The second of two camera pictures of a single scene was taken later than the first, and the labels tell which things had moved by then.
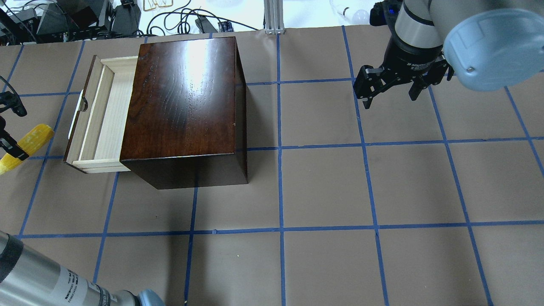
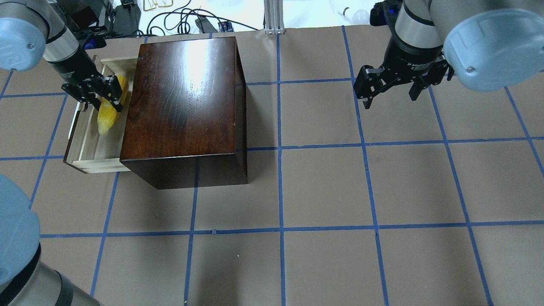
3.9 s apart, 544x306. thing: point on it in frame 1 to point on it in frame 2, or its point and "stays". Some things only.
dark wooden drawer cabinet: x=185 y=124 stays
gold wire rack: x=148 y=4 stays
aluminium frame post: x=274 y=23 stays
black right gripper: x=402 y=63 stays
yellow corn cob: x=32 y=141 to x=109 y=111
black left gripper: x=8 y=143 to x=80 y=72
